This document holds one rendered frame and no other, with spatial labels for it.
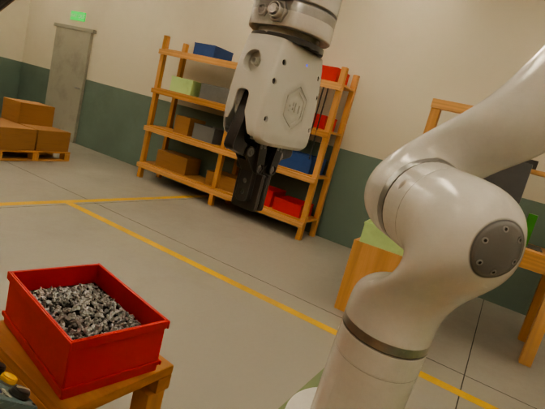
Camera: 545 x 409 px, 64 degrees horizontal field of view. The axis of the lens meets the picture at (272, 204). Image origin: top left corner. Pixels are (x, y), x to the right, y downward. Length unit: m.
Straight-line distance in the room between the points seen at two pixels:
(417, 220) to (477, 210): 0.06
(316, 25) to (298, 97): 0.07
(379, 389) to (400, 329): 0.09
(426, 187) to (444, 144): 0.11
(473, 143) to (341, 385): 0.36
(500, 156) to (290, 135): 0.28
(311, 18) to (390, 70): 5.51
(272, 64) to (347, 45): 5.80
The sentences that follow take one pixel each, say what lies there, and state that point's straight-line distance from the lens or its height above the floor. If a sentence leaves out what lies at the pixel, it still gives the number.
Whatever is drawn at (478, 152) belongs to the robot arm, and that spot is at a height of 1.40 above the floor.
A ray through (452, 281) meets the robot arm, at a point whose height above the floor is 1.26.
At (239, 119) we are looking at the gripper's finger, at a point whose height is 1.37.
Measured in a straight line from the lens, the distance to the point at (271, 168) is 0.46.
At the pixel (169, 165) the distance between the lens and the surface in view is 6.87.
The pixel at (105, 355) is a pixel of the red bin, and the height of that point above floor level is 0.87.
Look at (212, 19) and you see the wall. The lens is 7.45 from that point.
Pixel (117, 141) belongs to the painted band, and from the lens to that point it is 8.50.
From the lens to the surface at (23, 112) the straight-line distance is 7.28.
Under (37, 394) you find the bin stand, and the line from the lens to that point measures 0.98.
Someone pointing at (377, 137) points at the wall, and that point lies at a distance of 5.83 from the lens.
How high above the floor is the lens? 1.38
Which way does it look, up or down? 11 degrees down
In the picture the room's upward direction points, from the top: 15 degrees clockwise
